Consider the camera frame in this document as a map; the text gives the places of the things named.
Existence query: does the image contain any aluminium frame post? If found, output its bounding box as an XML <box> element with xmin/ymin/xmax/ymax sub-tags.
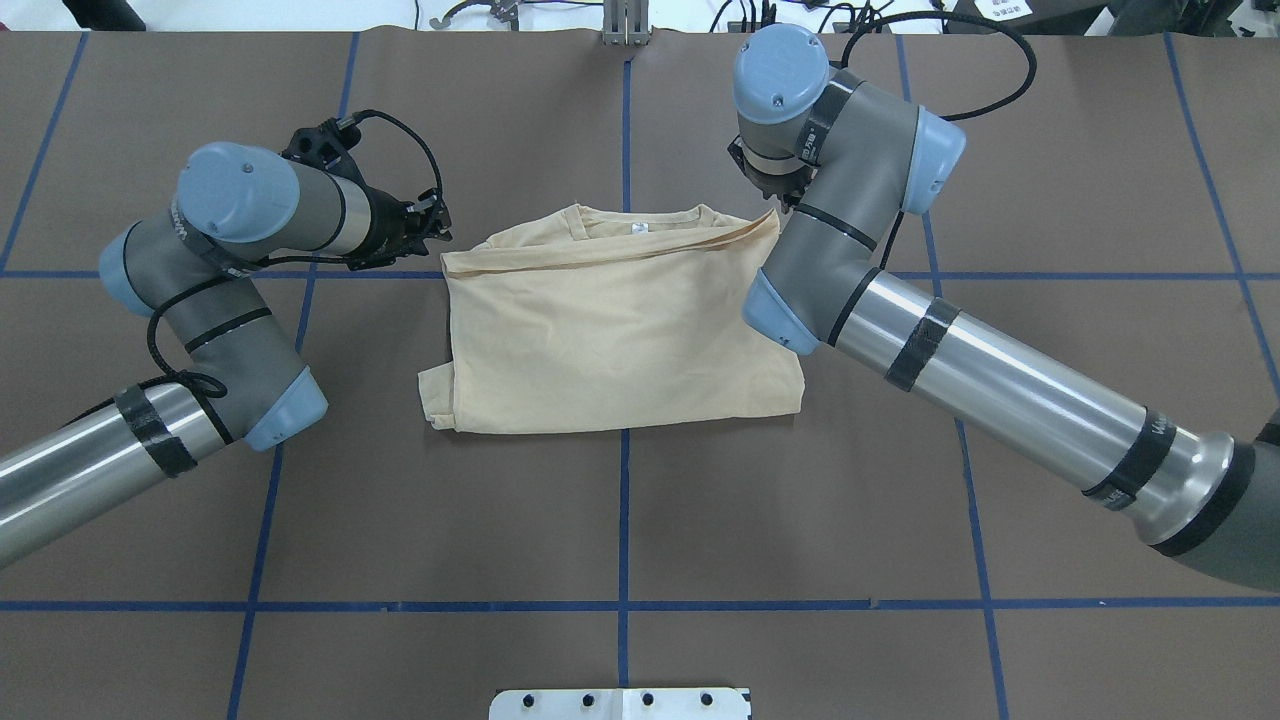
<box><xmin>602</xmin><ymin>0</ymin><xmax>652</xmax><ymax>47</ymax></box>

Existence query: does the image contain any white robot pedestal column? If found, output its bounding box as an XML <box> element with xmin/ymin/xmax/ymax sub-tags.
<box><xmin>488</xmin><ymin>687</ymin><xmax>753</xmax><ymax>719</ymax></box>

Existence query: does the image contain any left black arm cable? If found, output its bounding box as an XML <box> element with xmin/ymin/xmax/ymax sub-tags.
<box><xmin>147</xmin><ymin>108</ymin><xmax>445</xmax><ymax>401</ymax></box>

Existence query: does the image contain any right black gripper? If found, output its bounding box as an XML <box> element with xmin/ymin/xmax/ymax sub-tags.
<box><xmin>728</xmin><ymin>136</ymin><xmax>813</xmax><ymax>211</ymax></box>

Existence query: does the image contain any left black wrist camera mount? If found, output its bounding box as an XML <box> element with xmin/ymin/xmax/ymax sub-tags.
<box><xmin>280</xmin><ymin>117</ymin><xmax>366</xmax><ymax>184</ymax></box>

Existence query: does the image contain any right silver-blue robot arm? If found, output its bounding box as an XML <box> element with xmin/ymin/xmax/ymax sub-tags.
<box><xmin>730</xmin><ymin>23</ymin><xmax>1279</xmax><ymax>592</ymax></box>

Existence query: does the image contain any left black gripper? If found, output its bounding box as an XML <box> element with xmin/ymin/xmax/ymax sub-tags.
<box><xmin>372</xmin><ymin>190</ymin><xmax>453</xmax><ymax>261</ymax></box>

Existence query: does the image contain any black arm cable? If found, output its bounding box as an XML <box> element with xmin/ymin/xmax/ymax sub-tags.
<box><xmin>840</xmin><ymin>10</ymin><xmax>1038</xmax><ymax>272</ymax></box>
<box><xmin>147</xmin><ymin>108</ymin><xmax>445</xmax><ymax>401</ymax></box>

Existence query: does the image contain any cream long-sleeve printed shirt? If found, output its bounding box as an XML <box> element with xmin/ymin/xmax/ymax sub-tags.
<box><xmin>419</xmin><ymin>205</ymin><xmax>805</xmax><ymax>436</ymax></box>

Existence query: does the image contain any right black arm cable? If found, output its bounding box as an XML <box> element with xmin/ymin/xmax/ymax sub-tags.
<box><xmin>840</xmin><ymin>10</ymin><xmax>1038</xmax><ymax>272</ymax></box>

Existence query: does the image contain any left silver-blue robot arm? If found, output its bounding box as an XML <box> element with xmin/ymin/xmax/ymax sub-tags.
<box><xmin>3</xmin><ymin>138</ymin><xmax>451</xmax><ymax>565</ymax></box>

